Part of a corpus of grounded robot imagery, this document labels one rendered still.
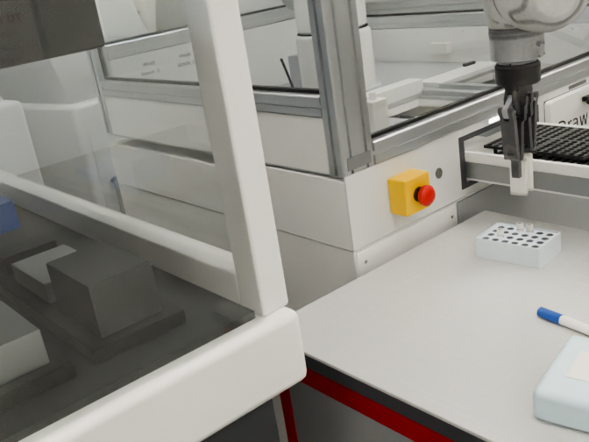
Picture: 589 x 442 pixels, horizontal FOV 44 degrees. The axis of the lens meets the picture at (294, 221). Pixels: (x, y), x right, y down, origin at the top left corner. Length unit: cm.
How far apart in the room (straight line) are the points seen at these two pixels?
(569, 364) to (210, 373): 44
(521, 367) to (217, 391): 42
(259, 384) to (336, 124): 53
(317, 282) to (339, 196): 23
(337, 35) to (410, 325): 50
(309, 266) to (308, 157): 24
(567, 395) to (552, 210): 100
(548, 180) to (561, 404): 62
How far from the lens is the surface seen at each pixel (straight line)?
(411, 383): 103
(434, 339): 112
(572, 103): 185
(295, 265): 151
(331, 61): 125
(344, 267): 139
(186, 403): 87
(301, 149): 137
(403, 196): 136
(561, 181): 144
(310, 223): 141
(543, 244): 134
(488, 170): 153
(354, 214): 133
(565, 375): 96
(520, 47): 127
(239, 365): 90
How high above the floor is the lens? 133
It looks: 20 degrees down
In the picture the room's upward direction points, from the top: 9 degrees counter-clockwise
